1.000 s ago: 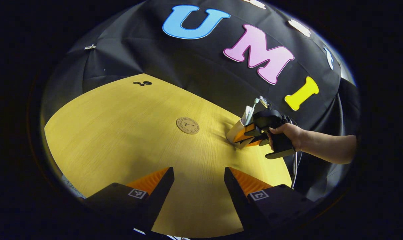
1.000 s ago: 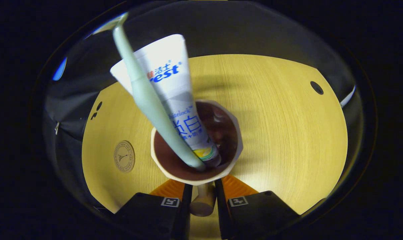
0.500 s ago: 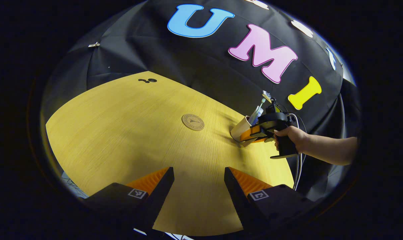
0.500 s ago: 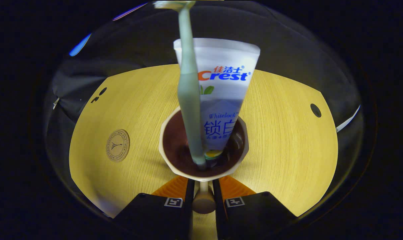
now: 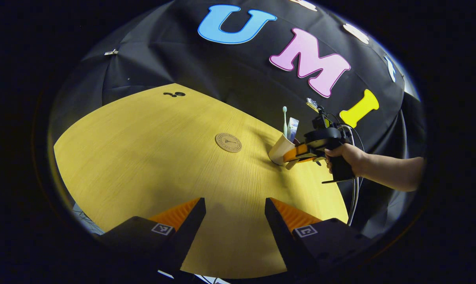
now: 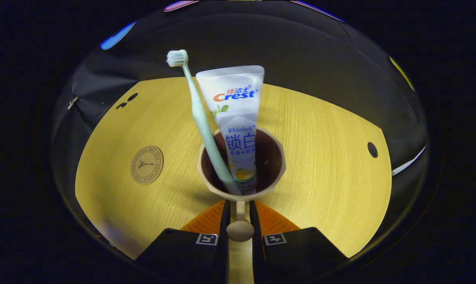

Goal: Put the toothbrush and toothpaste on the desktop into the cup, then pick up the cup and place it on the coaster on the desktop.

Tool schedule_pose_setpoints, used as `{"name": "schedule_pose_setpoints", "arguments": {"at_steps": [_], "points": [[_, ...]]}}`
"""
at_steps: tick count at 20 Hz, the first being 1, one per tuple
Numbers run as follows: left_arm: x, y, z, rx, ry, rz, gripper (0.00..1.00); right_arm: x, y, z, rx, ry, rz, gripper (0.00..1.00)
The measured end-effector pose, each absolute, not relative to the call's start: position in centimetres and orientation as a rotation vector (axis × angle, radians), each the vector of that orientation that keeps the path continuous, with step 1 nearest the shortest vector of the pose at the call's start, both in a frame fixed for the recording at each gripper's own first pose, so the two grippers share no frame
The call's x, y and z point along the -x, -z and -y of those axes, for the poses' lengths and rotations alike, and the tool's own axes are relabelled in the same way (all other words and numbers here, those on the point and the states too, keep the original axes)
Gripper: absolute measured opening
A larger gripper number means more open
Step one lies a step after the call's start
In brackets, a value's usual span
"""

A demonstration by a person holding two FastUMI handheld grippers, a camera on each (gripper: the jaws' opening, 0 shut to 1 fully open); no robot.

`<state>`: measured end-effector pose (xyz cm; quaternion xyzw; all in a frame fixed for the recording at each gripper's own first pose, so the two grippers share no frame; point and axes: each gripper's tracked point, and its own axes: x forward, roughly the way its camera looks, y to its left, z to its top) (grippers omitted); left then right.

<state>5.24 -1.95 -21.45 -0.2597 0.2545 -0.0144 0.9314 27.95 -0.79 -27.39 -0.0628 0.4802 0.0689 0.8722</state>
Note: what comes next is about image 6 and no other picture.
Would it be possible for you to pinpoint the white toothpaste tube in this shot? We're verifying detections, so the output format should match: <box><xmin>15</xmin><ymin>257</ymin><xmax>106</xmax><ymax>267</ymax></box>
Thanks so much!
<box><xmin>195</xmin><ymin>65</ymin><xmax>265</xmax><ymax>194</ymax></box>

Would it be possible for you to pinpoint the wooden desktop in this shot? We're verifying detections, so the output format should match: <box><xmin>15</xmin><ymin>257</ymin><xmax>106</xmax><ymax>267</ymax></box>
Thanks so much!
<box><xmin>75</xmin><ymin>77</ymin><xmax>392</xmax><ymax>284</ymax></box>

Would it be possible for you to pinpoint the black backdrop cloth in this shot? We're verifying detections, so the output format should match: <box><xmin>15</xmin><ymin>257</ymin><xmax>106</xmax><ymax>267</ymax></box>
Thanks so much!
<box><xmin>51</xmin><ymin>0</ymin><xmax>430</xmax><ymax>221</ymax></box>

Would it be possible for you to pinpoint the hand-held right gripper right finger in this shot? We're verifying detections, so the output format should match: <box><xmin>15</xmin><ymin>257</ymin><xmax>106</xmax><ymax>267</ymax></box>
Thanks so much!
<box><xmin>249</xmin><ymin>199</ymin><xmax>350</xmax><ymax>284</ymax></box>

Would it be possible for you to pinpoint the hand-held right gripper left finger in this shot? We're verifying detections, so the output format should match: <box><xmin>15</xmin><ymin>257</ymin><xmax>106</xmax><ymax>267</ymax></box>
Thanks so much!
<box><xmin>135</xmin><ymin>199</ymin><xmax>232</xmax><ymax>284</ymax></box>

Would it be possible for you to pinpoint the pale green toothbrush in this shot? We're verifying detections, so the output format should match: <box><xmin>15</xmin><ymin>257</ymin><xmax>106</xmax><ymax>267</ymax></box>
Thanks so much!
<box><xmin>166</xmin><ymin>49</ymin><xmax>242</xmax><ymax>196</ymax></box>

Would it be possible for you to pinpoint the beige cup with handle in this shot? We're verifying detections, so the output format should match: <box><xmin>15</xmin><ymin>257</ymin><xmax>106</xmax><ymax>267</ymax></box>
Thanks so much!
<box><xmin>196</xmin><ymin>126</ymin><xmax>287</xmax><ymax>242</ymax></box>

